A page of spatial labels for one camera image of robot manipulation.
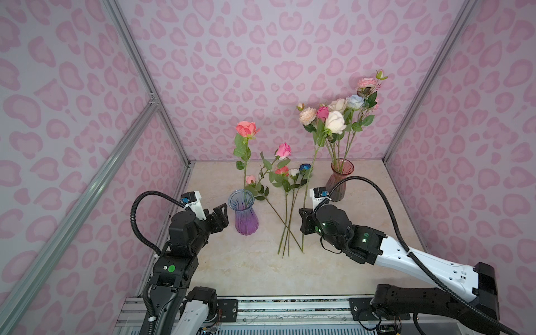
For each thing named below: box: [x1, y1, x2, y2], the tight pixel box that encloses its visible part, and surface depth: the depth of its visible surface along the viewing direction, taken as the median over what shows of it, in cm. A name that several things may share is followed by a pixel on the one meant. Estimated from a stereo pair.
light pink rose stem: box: [356, 69, 389, 121], surface depth 82 cm
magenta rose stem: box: [254, 142, 293, 196], surface depth 69 cm
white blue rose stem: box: [343, 94, 375, 132], surface depth 84 cm
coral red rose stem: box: [233, 120, 261, 202], surface depth 74 cm
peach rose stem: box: [295, 102, 319, 164], surface depth 80 cm
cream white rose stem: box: [328, 97, 349, 114], surface depth 80 cm
